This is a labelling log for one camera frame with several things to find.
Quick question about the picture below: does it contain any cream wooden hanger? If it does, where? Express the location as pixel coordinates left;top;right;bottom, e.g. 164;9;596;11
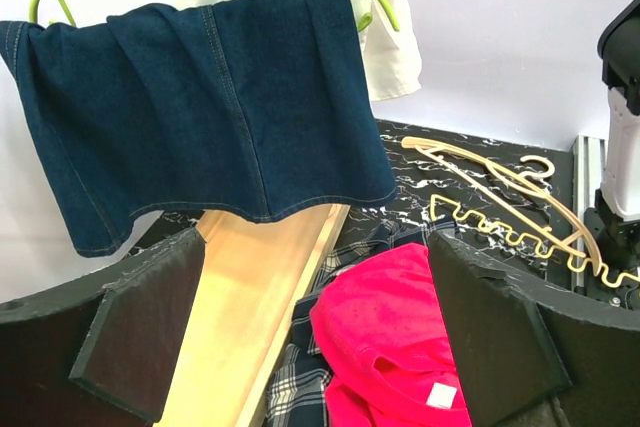
401;136;601;262

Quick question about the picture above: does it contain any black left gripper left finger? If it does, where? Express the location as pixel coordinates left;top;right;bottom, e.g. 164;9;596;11
1;228;205;426

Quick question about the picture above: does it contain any yellow wavy hanger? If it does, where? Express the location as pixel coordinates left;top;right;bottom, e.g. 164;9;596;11
428;192;640;289

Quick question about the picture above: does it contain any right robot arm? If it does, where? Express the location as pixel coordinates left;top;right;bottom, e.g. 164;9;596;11
595;0;639;274

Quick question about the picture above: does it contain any wooden clothes rack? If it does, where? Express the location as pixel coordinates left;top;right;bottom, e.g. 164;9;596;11
160;204;349;426

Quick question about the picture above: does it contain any navy plaid skirt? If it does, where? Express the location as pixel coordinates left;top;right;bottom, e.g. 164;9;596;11
262;217;460;427

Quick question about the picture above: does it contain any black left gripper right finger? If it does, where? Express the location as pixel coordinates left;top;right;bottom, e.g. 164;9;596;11
428;232;639;427

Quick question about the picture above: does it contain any navy denim skirt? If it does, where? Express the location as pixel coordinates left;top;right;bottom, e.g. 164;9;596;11
1;0;396;258

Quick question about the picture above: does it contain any red t-shirt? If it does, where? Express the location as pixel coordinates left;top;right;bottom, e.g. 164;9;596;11
310;243;471;426

